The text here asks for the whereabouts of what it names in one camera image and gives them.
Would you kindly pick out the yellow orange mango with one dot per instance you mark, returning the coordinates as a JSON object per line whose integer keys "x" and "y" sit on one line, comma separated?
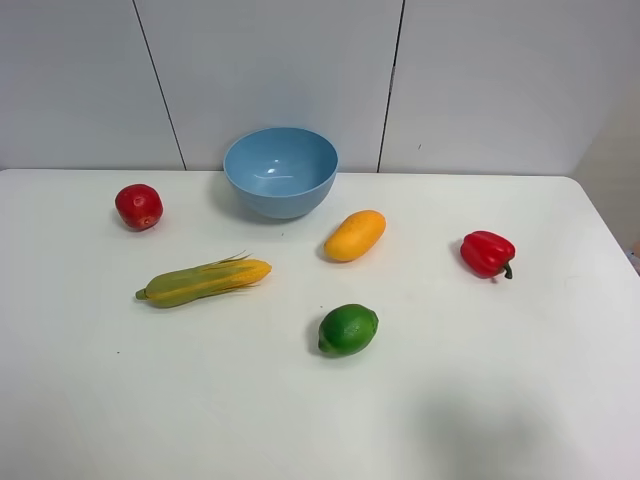
{"x": 355, "y": 236}

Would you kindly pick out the light blue plastic bowl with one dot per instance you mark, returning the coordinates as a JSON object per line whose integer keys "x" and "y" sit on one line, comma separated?
{"x": 281, "y": 173}

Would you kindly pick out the green lime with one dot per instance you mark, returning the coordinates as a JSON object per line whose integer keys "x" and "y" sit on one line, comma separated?
{"x": 347, "y": 330}

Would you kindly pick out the red bell pepper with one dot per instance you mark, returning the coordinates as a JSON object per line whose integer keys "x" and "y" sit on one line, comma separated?
{"x": 487, "y": 254}

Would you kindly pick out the yellow corn cob with husk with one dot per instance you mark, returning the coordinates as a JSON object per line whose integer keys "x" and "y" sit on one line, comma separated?
{"x": 180, "y": 287}

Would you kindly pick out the red pomegranate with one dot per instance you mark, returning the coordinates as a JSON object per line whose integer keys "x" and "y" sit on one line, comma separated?
{"x": 139, "y": 206}

